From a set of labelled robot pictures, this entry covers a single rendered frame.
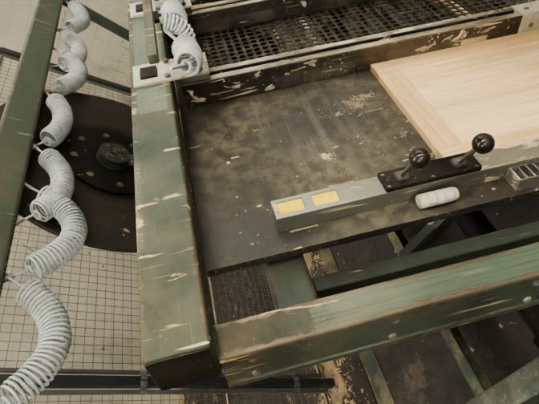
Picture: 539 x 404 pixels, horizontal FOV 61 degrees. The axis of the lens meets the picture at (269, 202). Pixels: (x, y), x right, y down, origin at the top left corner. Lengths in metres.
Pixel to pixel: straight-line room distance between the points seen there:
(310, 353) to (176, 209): 0.34
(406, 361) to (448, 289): 2.12
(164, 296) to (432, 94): 0.82
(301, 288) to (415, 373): 2.03
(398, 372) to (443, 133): 2.03
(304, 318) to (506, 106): 0.74
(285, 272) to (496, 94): 0.70
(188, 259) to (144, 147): 0.33
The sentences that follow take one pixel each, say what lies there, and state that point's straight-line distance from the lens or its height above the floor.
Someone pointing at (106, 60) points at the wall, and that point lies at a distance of 7.14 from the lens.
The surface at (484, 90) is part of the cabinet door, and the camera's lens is 1.27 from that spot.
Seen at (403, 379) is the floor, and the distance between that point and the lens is 2.91.
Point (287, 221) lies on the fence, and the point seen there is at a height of 1.66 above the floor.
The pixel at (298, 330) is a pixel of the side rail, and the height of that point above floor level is 1.71.
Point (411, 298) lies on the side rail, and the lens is 0.76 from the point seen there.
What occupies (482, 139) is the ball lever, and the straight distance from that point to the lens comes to 0.88.
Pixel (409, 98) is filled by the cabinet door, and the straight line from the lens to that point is 1.20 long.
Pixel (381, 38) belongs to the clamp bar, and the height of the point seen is 1.35.
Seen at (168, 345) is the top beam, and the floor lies 1.89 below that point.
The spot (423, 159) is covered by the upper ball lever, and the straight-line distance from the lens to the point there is 0.82.
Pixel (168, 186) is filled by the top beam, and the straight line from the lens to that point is 0.89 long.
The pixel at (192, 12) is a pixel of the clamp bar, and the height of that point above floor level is 1.75.
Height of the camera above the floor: 2.12
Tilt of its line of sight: 29 degrees down
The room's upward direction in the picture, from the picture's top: 77 degrees counter-clockwise
